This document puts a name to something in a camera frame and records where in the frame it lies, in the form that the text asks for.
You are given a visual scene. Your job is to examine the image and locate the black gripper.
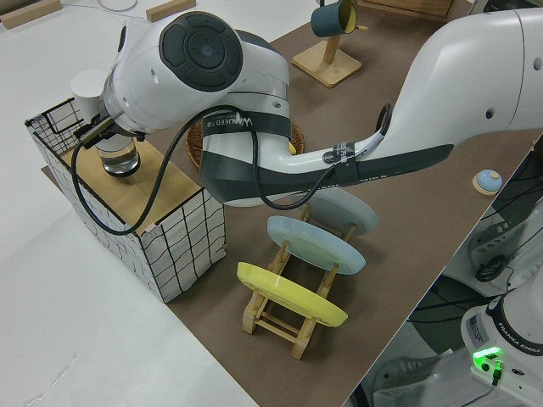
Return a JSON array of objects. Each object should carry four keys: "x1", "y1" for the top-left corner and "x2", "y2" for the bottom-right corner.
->
[{"x1": 87, "y1": 125, "x2": 120, "y2": 149}]

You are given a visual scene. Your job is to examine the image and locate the glass cup with white sleeve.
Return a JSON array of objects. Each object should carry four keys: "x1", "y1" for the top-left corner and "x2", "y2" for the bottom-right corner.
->
[{"x1": 70, "y1": 67, "x2": 142, "y2": 178}]

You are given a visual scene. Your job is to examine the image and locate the brown wicker basket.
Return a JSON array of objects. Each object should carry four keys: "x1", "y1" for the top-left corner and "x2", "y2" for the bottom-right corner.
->
[{"x1": 186, "y1": 116, "x2": 305, "y2": 169}]

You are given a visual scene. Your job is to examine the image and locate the wooden block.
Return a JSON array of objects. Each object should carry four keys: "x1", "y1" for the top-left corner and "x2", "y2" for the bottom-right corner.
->
[
  {"x1": 145, "y1": 0, "x2": 197, "y2": 21},
  {"x1": 0, "y1": 8, "x2": 36, "y2": 31}
]

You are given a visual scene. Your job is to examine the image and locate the light blue plate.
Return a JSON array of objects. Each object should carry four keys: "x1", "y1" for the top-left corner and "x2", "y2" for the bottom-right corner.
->
[{"x1": 266, "y1": 215, "x2": 367, "y2": 276}]

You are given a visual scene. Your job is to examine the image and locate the wooden mug tree stand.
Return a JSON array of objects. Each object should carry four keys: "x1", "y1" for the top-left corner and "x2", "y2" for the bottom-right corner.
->
[{"x1": 291, "y1": 0, "x2": 363, "y2": 89}]

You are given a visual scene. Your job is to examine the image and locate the yellow plate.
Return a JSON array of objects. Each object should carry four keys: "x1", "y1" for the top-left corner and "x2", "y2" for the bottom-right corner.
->
[{"x1": 236, "y1": 261, "x2": 349, "y2": 327}]

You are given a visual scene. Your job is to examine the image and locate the wooden plate rack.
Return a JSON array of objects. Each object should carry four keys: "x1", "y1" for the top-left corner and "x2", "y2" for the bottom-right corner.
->
[{"x1": 241, "y1": 203, "x2": 357, "y2": 360}]

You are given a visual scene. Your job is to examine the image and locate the dark blue mug yellow inside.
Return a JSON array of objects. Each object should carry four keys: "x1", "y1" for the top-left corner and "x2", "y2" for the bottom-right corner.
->
[{"x1": 311, "y1": 0, "x2": 359, "y2": 38}]

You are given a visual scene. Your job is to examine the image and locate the grey plate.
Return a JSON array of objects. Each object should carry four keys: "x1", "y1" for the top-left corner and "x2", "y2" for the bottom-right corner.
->
[{"x1": 307, "y1": 190, "x2": 378, "y2": 237}]

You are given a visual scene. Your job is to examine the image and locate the brown table mat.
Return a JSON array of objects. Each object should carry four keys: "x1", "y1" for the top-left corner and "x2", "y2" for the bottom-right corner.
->
[{"x1": 41, "y1": 0, "x2": 543, "y2": 407}]

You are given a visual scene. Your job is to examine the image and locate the wooden cabinet box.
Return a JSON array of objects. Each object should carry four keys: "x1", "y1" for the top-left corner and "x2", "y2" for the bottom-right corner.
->
[{"x1": 358, "y1": 0, "x2": 454, "y2": 18}]

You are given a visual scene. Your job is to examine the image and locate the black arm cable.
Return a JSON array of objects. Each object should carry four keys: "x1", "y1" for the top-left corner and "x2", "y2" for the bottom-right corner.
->
[{"x1": 70, "y1": 105, "x2": 394, "y2": 237}]

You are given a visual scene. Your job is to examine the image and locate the wire shelf with wooden steps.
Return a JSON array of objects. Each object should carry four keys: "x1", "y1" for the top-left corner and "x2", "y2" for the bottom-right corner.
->
[{"x1": 24, "y1": 98, "x2": 227, "y2": 304}]

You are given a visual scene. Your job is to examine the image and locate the black cable bundle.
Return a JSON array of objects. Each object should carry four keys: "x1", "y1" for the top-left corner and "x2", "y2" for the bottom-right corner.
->
[{"x1": 474, "y1": 139, "x2": 543, "y2": 285}]

